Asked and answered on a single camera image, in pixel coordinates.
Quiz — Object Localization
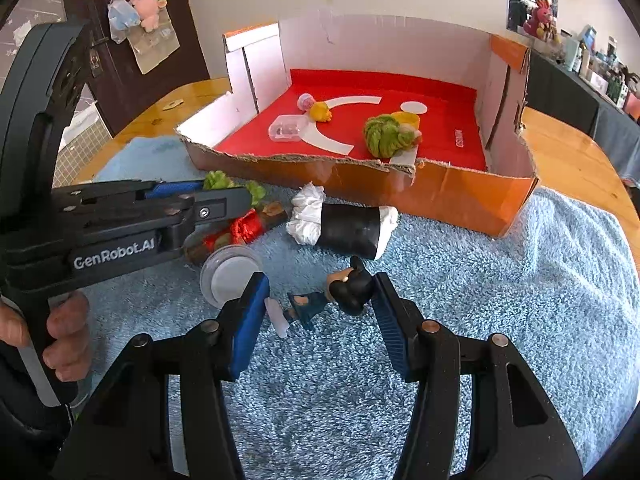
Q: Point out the black-eared mouse figurine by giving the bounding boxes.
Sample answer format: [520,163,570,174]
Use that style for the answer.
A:
[265,256,373,338]

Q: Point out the metal door handle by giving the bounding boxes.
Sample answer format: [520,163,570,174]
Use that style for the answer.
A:
[87,35,111,78]

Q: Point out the person's left hand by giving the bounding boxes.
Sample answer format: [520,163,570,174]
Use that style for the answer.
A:
[0,292,93,383]

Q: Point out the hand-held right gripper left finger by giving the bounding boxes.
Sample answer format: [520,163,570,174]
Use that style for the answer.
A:
[50,271,271,480]

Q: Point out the red plush toy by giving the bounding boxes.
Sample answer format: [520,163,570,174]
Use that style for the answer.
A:
[522,0,561,43]

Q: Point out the blue fluffy towel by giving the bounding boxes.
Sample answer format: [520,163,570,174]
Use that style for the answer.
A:
[75,135,640,480]

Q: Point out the side table with grey cloth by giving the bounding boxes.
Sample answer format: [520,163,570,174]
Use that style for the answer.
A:
[522,47,640,181]

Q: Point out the pink plush toy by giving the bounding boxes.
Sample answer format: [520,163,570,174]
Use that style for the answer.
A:
[131,0,168,32]

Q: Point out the yellow-haired doll figurine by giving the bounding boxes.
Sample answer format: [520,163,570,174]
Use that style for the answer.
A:
[297,93,333,123]

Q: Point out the clear round plastic lid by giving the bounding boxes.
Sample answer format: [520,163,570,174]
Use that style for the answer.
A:
[199,245,265,307]

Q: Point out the dark brown door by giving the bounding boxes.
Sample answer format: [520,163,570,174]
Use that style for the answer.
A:
[60,0,211,136]

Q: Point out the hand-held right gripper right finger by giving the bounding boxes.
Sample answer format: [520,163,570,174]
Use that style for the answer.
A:
[369,272,586,480]

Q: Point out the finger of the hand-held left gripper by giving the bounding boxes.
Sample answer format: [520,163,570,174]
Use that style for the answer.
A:
[52,178,206,211]
[150,187,253,251]

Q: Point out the black roll with white tissue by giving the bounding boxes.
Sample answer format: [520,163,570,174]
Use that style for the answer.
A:
[286,183,399,261]

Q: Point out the cluster of bottles and boxes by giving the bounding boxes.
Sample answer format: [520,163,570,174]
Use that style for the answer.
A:
[560,25,640,121]

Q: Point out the orange cardboard box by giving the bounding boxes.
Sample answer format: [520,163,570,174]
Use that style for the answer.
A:
[175,7,541,238]

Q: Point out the small green knitted toy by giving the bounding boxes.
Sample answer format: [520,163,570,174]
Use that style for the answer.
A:
[202,170,267,207]

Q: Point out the large green knitted toy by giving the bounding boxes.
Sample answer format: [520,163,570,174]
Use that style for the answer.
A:
[362,114,423,158]

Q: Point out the small clear plastic case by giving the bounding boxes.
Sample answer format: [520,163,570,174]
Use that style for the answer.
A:
[268,115,305,143]

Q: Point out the wooden stick with red tassel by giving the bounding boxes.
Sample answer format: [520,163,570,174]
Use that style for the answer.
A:
[182,201,288,266]

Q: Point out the plush toys on door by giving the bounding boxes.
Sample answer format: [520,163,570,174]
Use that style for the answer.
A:
[97,0,181,76]

